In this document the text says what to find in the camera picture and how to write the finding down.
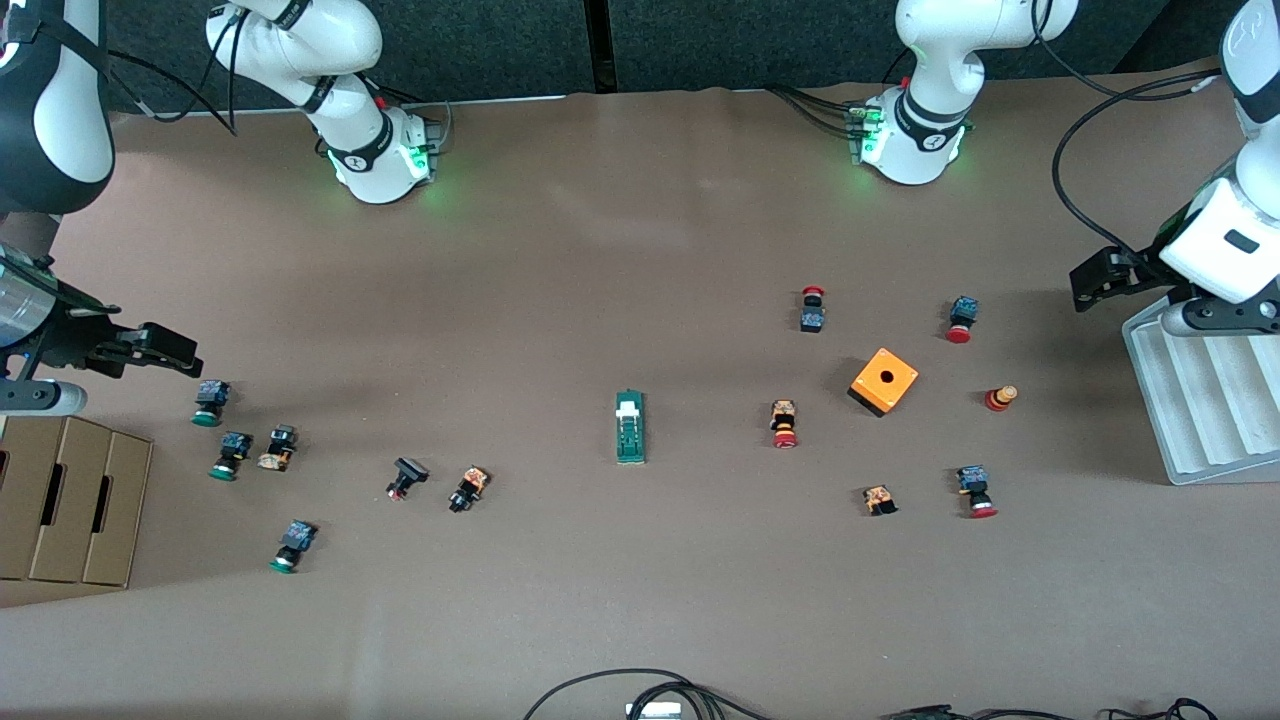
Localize green load switch white slider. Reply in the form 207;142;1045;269
614;390;648;466

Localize green pushbutton blue block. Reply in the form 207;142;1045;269
191;379;232;429
208;431;254;483
268;519;319;575

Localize brown cardboard divider box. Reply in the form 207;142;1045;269
0;415;154;588

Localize black selector orange block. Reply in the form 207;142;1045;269
256;424;299;473

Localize grey ribbed plastic tray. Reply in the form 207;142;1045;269
1122;295;1280;487

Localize red mushroom button silver collar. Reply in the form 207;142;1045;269
955;464;999;520

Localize black square red pushbutton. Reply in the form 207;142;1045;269
385;456;431;502

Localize black pushbutton orange block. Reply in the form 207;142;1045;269
447;465;491;514

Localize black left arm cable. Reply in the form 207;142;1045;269
1030;0;1226;261

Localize orange button enclosure box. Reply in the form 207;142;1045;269
847;347;920;418

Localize black left arm base cables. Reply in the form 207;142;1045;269
768;85;863;141

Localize black curly cable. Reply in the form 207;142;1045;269
1100;697;1221;720

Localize black cable with plug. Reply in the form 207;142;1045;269
880;704;1096;720

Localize black partition post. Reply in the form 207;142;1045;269
585;0;616;93

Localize black looped cable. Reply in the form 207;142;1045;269
522;668;776;720

